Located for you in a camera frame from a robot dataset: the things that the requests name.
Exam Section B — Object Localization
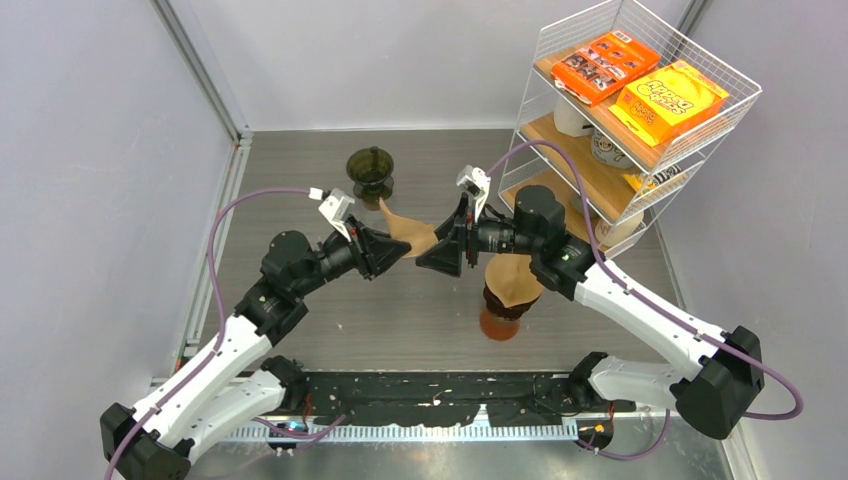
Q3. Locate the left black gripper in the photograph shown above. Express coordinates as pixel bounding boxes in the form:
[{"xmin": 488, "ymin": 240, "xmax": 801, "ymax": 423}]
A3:
[{"xmin": 293, "ymin": 213, "xmax": 411, "ymax": 298}]

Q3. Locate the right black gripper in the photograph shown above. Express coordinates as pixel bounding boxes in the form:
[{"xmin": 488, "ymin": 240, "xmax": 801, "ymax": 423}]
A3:
[{"xmin": 416, "ymin": 194, "xmax": 540, "ymax": 279}]

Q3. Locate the brown paper coffee filter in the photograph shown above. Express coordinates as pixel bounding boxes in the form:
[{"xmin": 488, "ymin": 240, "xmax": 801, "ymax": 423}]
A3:
[{"xmin": 484, "ymin": 253, "xmax": 545, "ymax": 308}]

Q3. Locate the amber brown coffee dripper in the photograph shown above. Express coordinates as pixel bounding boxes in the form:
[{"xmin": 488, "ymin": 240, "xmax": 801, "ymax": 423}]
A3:
[{"xmin": 482, "ymin": 286, "xmax": 539, "ymax": 321}]

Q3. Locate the dark green coffee dripper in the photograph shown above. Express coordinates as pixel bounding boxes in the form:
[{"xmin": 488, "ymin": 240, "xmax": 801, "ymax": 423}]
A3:
[{"xmin": 345, "ymin": 146, "xmax": 394, "ymax": 200}]

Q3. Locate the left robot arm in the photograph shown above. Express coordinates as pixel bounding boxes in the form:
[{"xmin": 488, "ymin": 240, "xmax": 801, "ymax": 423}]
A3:
[{"xmin": 100, "ymin": 218, "xmax": 411, "ymax": 479}]

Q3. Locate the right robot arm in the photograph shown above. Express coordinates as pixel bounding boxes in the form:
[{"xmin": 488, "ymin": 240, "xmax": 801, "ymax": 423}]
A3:
[{"xmin": 415, "ymin": 185, "xmax": 765, "ymax": 440}]

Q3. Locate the clear glass beaker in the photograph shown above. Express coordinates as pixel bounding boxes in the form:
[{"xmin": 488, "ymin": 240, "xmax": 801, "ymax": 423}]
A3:
[{"xmin": 361, "ymin": 192, "xmax": 392, "ymax": 211}]

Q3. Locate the orange glass carafe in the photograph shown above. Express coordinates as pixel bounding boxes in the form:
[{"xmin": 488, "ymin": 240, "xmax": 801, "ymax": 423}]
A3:
[{"xmin": 479, "ymin": 309, "xmax": 521, "ymax": 342}]

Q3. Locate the cream lettered bottle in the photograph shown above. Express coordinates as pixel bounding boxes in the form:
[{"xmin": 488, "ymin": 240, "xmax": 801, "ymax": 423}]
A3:
[{"xmin": 594, "ymin": 212, "xmax": 644, "ymax": 248}]

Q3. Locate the white ceramic mug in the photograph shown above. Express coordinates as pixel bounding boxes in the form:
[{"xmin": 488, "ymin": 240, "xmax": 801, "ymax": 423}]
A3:
[{"xmin": 553, "ymin": 97, "xmax": 594, "ymax": 138}]

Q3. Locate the yellow black snack packet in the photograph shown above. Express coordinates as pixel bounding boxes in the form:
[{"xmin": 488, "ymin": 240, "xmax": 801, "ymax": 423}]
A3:
[{"xmin": 621, "ymin": 165, "xmax": 687, "ymax": 196}]

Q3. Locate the orange snack box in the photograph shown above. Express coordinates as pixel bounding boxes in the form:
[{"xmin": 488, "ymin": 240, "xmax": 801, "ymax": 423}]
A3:
[{"xmin": 551, "ymin": 29, "xmax": 661, "ymax": 107}]

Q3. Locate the yellow snack box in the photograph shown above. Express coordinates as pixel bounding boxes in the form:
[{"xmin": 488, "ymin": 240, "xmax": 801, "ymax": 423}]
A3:
[{"xmin": 609, "ymin": 60, "xmax": 729, "ymax": 147}]

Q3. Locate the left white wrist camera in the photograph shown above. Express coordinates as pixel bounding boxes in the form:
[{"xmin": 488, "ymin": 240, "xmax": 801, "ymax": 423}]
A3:
[{"xmin": 308, "ymin": 187, "xmax": 356, "ymax": 243}]

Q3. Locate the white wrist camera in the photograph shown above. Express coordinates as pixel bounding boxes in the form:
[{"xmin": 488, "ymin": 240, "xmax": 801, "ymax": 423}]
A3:
[
  {"xmin": 308, "ymin": 187, "xmax": 356, "ymax": 243},
  {"xmin": 456, "ymin": 165, "xmax": 491, "ymax": 222}
]

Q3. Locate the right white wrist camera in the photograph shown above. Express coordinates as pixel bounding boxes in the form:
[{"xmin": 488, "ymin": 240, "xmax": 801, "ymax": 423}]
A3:
[{"xmin": 456, "ymin": 165, "xmax": 491, "ymax": 222}]

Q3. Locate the aluminium frame rail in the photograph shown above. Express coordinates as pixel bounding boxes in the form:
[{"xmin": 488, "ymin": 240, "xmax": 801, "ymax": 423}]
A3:
[{"xmin": 139, "ymin": 377, "xmax": 743, "ymax": 445}]

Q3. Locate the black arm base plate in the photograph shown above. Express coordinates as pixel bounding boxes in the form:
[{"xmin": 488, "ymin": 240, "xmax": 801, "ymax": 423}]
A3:
[{"xmin": 272, "ymin": 371, "xmax": 636, "ymax": 427}]

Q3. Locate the white wire shelf rack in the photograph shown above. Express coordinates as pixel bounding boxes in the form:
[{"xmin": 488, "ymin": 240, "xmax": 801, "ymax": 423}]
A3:
[{"xmin": 512, "ymin": 1, "xmax": 762, "ymax": 257}]

